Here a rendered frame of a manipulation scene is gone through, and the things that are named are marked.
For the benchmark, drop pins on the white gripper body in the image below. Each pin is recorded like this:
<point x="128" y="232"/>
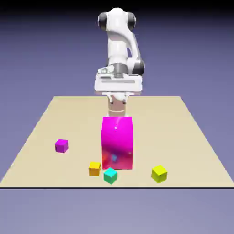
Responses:
<point x="118" y="86"/>

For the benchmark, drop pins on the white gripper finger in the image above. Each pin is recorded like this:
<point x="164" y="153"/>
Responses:
<point x="110" y="99"/>
<point x="124" y="99"/>

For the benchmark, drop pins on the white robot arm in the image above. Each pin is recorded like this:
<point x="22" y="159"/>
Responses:
<point x="117" y="36"/>

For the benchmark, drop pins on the small purple cube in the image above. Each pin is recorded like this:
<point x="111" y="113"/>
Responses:
<point x="61" y="145"/>

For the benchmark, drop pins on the small orange cube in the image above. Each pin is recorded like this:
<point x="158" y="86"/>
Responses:
<point x="94" y="169"/>

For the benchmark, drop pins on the small teal cube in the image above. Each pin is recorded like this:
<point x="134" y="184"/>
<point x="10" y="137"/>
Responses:
<point x="110" y="175"/>

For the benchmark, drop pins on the small yellow cube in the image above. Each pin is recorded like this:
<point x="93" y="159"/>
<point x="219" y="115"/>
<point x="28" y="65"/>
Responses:
<point x="159" y="174"/>

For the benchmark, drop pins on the large magenta box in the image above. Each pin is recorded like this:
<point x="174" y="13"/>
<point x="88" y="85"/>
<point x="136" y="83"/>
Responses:
<point x="117" y="139"/>

